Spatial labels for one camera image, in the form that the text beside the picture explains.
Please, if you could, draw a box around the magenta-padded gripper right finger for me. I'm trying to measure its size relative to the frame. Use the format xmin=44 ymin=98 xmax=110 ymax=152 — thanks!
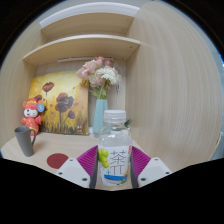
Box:
xmin=129 ymin=145 xmax=173 ymax=189

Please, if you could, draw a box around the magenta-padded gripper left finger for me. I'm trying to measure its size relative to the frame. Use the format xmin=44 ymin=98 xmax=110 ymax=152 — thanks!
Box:
xmin=54 ymin=145 xmax=100 ymax=189

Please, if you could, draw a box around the clear plastic drink bottle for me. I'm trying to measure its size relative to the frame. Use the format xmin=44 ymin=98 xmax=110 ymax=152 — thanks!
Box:
xmin=97 ymin=109 xmax=133 ymax=187

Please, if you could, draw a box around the flat round red coaster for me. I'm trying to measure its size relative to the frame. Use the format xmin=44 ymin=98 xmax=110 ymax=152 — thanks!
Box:
xmin=46 ymin=152 xmax=70 ymax=170

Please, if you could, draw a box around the grey mug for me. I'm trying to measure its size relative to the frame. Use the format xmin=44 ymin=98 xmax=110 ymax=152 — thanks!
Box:
xmin=14 ymin=125 xmax=37 ymax=158

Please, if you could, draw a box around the teal vase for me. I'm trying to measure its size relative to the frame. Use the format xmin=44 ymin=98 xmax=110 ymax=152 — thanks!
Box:
xmin=92 ymin=98 xmax=109 ymax=138

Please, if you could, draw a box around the red orange plush toy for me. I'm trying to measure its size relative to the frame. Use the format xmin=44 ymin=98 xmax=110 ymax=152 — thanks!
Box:
xmin=21 ymin=98 xmax=46 ymax=136

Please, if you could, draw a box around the yellow poppy flower painting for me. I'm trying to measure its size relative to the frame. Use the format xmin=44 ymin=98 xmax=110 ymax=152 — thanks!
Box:
xmin=27 ymin=70 xmax=90 ymax=136

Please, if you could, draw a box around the pink white flower bouquet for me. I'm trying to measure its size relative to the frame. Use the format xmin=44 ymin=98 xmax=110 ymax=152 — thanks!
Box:
xmin=76 ymin=55 xmax=123 ymax=100

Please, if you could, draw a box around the light wood shelf unit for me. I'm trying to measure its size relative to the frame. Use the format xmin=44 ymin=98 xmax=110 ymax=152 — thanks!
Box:
xmin=22 ymin=12 xmax=142 ymax=66

